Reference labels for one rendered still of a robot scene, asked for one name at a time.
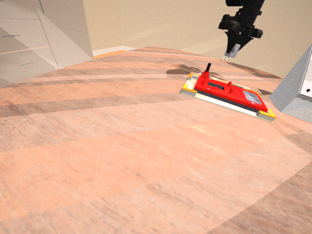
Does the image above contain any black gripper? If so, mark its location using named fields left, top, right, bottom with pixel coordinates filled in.
left=218, top=4, right=263, bottom=54

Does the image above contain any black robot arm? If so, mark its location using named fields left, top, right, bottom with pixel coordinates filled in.
left=222, top=0, right=265, bottom=21

